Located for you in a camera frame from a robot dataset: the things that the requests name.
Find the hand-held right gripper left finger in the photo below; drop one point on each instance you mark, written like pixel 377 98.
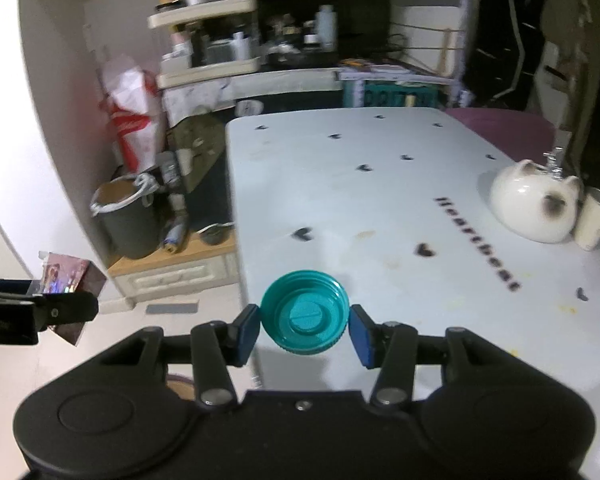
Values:
pixel 247 335

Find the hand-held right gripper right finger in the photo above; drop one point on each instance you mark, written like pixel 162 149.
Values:
pixel 362 337

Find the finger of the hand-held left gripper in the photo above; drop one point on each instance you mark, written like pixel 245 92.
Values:
pixel 67 307

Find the shiny snack wrapper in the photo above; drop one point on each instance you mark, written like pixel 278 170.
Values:
pixel 65 272

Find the teal bottle cap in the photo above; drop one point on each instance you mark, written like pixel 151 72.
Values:
pixel 305 315

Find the brown rimmed beige trash bin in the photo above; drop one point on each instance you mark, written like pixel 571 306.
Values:
pixel 180 387

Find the cream cabinet with wooden top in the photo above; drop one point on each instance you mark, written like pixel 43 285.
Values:
pixel 180 272

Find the dark bowl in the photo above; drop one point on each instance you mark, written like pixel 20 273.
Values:
pixel 216 234

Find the dark grey lined bucket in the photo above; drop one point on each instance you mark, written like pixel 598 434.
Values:
pixel 127 220

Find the lying bottle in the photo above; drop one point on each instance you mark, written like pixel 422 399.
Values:
pixel 176 230

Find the white printed tablecloth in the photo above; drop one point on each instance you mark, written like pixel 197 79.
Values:
pixel 380 210

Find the red and white plastic bag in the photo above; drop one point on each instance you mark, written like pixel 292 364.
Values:
pixel 130 110

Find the white cat-shaped ceramic pot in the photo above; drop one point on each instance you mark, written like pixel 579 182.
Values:
pixel 525 205

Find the teal plastic crate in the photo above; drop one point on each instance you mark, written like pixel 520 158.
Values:
pixel 390 94

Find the purple chair seat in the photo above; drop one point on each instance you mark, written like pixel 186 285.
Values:
pixel 505 127

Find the white cup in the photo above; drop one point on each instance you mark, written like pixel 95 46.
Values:
pixel 592 220

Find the small metal fixture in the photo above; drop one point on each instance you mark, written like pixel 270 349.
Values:
pixel 554 162

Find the stack of magazines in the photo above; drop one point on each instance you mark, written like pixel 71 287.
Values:
pixel 390 71

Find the cream shelf rack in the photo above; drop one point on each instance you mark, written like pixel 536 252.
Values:
pixel 205 67

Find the white board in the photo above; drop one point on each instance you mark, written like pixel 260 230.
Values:
pixel 425 35

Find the white plastic bottle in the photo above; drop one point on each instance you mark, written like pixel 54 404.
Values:
pixel 326 27

